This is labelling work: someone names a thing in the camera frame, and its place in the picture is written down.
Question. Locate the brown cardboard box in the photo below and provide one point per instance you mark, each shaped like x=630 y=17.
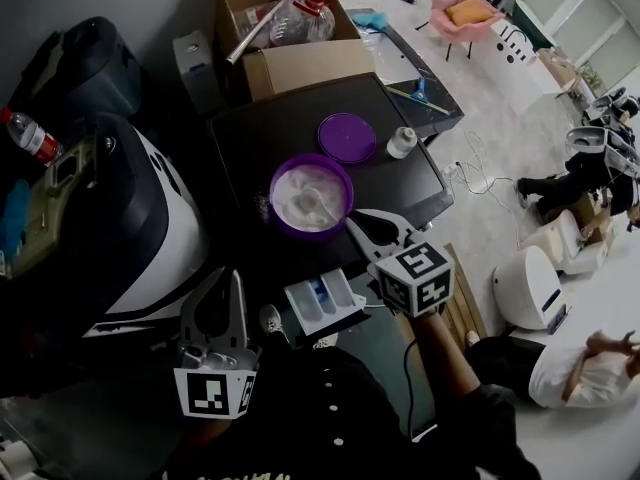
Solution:
x=295 y=70

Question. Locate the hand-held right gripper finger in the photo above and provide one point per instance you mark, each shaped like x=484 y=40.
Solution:
x=395 y=220
x=362 y=240

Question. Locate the blue fluffy duster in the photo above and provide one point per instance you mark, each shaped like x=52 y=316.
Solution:
x=370 y=19

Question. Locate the black marble table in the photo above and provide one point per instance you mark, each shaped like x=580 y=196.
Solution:
x=400 y=63

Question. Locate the white plastic scoop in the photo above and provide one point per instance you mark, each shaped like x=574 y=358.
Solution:
x=306 y=201

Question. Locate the purple round lid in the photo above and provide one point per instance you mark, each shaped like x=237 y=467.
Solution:
x=346 y=137

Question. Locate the clear jug with red cap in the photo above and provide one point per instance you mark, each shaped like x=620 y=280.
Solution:
x=302 y=23

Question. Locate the blue squeegee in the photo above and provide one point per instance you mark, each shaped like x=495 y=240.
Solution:
x=419 y=94

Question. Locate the dark green cabinet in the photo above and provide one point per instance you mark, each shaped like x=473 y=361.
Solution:
x=532 y=20

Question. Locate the person's shoe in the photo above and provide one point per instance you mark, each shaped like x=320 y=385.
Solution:
x=272 y=320
x=325 y=341

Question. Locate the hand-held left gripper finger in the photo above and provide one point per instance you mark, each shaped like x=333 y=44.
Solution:
x=189 y=318
x=239 y=318

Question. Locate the person's right forearm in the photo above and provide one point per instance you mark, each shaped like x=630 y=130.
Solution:
x=440 y=348

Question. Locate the white and black appliance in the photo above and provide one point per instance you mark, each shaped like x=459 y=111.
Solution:
x=145 y=218

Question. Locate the white power strip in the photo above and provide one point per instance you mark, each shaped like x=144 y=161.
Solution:
x=452 y=169

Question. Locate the white rectangular box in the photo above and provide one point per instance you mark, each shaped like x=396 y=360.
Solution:
x=192 y=70

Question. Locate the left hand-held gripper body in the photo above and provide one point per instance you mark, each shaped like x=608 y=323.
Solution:
x=215 y=390

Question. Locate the white detergent powder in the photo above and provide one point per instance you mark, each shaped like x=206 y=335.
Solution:
x=292 y=185

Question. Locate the blue cloth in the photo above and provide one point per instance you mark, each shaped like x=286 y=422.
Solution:
x=14 y=215

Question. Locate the small white jar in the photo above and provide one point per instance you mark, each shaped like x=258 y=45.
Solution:
x=401 y=142

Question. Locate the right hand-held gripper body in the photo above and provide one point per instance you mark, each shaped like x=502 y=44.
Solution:
x=415 y=278

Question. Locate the black washing machine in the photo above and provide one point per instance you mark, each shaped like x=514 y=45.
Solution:
x=260 y=133

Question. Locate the person's right shoe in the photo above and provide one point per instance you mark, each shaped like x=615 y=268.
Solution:
x=325 y=341

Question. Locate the person's left shoe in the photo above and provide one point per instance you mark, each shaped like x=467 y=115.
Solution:
x=272 y=320

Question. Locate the yellow cushion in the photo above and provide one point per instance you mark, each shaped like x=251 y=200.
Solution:
x=469 y=13

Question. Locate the person's left forearm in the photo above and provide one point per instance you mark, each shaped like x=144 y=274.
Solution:
x=205 y=430

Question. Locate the white detergent drawer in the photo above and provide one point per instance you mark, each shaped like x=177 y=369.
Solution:
x=325 y=303

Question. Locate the olive green tray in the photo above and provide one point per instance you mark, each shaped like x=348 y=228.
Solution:
x=52 y=198

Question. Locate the white counter with black marks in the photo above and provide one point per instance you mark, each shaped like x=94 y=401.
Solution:
x=520 y=63

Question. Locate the black suitcase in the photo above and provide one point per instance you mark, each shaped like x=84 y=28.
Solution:
x=85 y=70

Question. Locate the shiny metal tube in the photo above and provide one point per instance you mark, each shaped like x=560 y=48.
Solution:
x=255 y=33

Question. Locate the person's black shirt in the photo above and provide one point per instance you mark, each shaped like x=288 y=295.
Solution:
x=325 y=418

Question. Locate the purple round tub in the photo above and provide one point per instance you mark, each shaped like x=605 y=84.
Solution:
x=305 y=235

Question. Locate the white rounded machine housing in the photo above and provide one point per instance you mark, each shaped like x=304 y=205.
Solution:
x=525 y=288

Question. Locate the pink chair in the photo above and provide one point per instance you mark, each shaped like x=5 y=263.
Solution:
x=457 y=27

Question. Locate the white open box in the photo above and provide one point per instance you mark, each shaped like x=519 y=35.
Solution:
x=570 y=240

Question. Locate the water bottle with red label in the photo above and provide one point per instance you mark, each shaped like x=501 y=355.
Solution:
x=31 y=136

